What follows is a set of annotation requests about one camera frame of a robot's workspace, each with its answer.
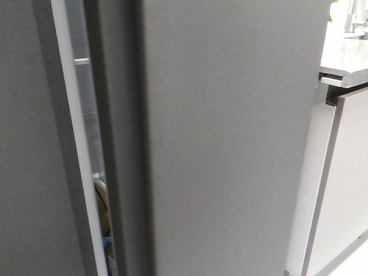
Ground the dark grey fridge door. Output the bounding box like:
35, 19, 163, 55
84, 1, 330, 275
1, 1, 98, 275

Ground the white fridge interior with shelves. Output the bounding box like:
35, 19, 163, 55
51, 0, 118, 276

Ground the grey kitchen counter cabinet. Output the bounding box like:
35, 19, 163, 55
284, 37, 368, 276

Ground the clear fridge drawer blue tape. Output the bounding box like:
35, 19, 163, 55
94, 179, 118, 275

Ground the steel sink faucet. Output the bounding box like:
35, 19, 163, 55
344, 0, 367, 33

